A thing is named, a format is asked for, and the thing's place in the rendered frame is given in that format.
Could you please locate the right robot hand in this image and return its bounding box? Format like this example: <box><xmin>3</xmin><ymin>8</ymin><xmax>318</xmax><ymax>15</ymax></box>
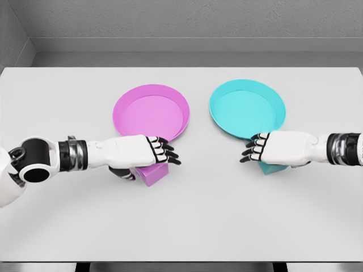
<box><xmin>239</xmin><ymin>130</ymin><xmax>316</xmax><ymax>168</ymax></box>

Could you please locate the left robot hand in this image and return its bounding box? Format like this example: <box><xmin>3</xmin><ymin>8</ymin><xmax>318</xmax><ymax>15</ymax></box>
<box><xmin>107</xmin><ymin>134</ymin><xmax>182</xmax><ymax>181</ymax></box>

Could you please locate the cyan block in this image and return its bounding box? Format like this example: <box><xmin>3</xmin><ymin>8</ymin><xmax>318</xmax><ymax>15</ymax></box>
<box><xmin>258</xmin><ymin>161</ymin><xmax>286</xmax><ymax>176</ymax></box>

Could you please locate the pink block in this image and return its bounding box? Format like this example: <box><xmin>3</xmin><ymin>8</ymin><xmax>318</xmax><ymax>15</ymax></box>
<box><xmin>134</xmin><ymin>162</ymin><xmax>170</xmax><ymax>187</ymax></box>

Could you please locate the pink round plate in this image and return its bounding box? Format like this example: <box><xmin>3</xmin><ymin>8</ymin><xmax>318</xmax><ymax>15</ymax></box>
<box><xmin>112</xmin><ymin>83</ymin><xmax>191</xmax><ymax>142</ymax></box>

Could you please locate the cyan round plate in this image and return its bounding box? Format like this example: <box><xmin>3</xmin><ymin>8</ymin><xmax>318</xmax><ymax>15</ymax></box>
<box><xmin>209</xmin><ymin>79</ymin><xmax>286</xmax><ymax>141</ymax></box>

